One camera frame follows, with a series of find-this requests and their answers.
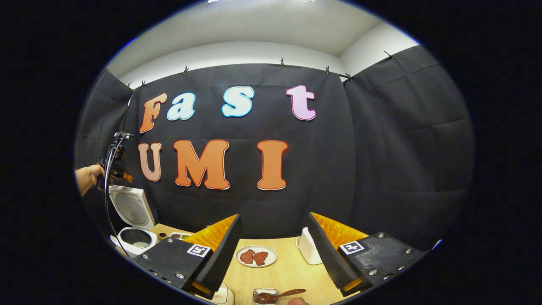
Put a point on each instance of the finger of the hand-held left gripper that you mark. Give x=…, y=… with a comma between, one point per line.
x=128, y=178

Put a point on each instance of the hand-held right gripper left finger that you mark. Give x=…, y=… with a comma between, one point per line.
x=222, y=258

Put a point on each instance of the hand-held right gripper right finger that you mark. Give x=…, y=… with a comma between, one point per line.
x=328, y=258

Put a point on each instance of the white rice cooker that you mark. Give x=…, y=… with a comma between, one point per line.
x=131, y=207

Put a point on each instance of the brown wooden spoon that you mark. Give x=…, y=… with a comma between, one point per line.
x=292, y=292

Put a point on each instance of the white rice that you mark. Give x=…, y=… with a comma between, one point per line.
x=137, y=243

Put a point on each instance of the white toaster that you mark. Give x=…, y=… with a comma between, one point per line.
x=311, y=250

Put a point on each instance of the red meat slice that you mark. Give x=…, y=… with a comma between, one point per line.
x=247, y=256
x=261, y=258

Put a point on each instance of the clear glass dish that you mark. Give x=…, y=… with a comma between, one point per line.
x=223, y=294

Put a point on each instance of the white divided grain dish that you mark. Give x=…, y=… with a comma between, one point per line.
x=180, y=236

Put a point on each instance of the white oval plate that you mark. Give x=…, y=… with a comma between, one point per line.
x=273, y=256

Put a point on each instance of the row of black cloth clips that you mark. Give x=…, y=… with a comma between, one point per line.
x=282, y=63

